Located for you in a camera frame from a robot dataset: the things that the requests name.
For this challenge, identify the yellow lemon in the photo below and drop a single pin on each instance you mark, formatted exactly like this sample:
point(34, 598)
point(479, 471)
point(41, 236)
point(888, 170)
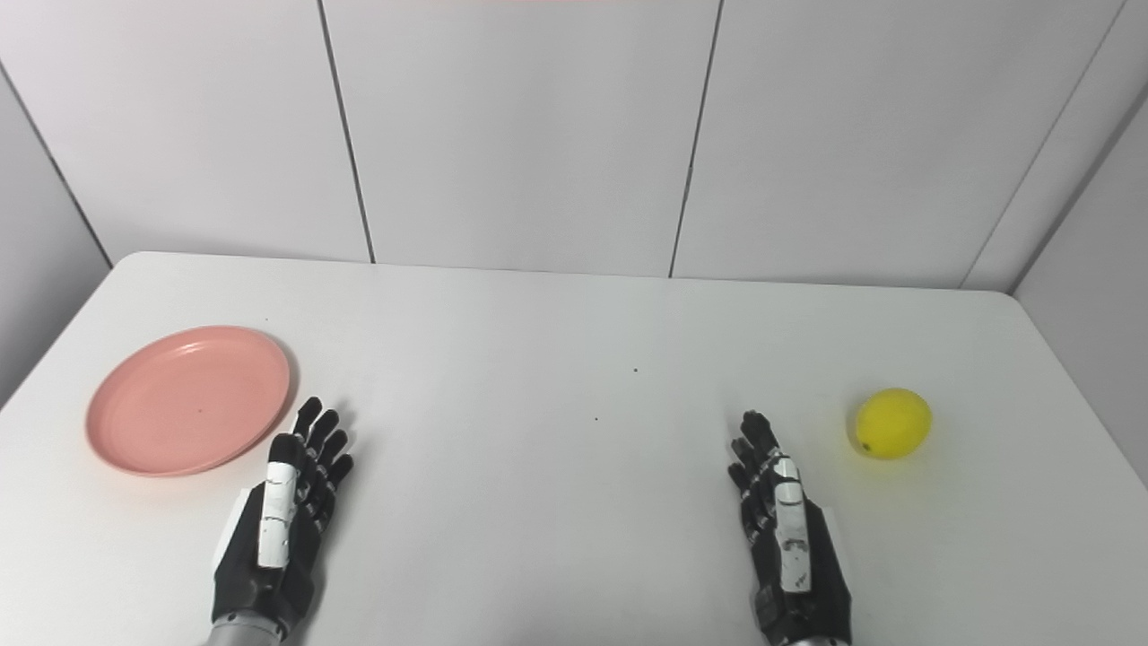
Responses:
point(892, 423)

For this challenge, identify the pink round plate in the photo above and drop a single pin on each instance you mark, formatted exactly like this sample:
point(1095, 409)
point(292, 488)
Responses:
point(188, 402)

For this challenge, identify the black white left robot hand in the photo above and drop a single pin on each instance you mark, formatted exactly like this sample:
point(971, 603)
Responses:
point(300, 538)

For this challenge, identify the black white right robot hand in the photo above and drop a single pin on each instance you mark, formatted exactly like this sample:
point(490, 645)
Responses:
point(821, 574)

